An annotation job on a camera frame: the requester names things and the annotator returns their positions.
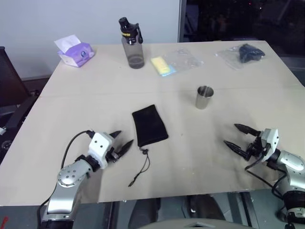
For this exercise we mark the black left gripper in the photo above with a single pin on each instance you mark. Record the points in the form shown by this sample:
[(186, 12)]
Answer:
[(112, 155)]

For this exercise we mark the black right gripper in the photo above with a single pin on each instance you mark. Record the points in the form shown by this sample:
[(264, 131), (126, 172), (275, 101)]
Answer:
[(256, 148)]

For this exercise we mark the purple tissue pack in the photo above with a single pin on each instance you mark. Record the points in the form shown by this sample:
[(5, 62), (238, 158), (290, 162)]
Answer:
[(78, 55)]

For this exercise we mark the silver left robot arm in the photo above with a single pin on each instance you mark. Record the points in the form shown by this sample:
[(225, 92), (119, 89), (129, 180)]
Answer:
[(69, 176)]

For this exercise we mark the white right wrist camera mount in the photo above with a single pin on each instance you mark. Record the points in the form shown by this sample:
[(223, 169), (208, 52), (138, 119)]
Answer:
[(271, 140)]

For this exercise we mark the black item in clear bag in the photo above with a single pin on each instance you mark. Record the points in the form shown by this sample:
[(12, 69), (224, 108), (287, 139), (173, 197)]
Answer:
[(249, 53)]

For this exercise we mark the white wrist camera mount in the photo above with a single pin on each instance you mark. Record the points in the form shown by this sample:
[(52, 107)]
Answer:
[(100, 145), (271, 140)]

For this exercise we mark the stainless steel cup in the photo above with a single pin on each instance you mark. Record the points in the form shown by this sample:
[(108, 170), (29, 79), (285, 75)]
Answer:
[(204, 100)]

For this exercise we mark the grey bottle with black lid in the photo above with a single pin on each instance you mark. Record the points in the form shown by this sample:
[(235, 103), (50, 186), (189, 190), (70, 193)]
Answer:
[(135, 52)]

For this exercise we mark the yellow and blue sponge pack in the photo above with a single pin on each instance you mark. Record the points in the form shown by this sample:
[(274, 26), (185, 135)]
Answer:
[(162, 65)]

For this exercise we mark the clear bag holding black item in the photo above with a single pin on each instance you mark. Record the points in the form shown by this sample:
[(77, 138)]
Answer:
[(228, 56)]

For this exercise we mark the empty clear plastic bag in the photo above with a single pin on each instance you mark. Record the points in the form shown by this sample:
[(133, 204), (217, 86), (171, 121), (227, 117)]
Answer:
[(183, 60)]

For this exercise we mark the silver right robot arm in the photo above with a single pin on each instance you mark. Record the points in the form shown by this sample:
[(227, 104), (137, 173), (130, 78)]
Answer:
[(293, 164)]

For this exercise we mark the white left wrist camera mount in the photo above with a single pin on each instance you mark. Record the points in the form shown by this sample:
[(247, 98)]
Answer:
[(100, 145)]

